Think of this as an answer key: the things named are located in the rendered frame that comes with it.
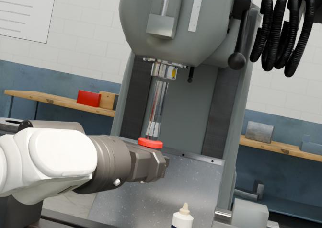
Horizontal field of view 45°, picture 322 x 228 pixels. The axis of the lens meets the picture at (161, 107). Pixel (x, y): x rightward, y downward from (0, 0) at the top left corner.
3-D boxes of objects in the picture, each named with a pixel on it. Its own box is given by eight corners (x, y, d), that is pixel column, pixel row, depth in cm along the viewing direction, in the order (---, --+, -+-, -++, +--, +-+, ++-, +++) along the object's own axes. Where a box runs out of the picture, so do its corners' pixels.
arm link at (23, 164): (105, 172, 52) (22, 178, 41) (62, 195, 56) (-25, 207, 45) (92, 129, 54) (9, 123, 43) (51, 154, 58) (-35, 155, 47)
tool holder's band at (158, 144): (166, 148, 73) (167, 143, 73) (149, 148, 69) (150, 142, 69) (149, 142, 76) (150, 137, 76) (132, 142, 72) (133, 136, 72)
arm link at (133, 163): (171, 143, 66) (130, 144, 56) (160, 198, 67) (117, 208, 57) (115, 127, 73) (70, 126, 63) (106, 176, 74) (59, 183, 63)
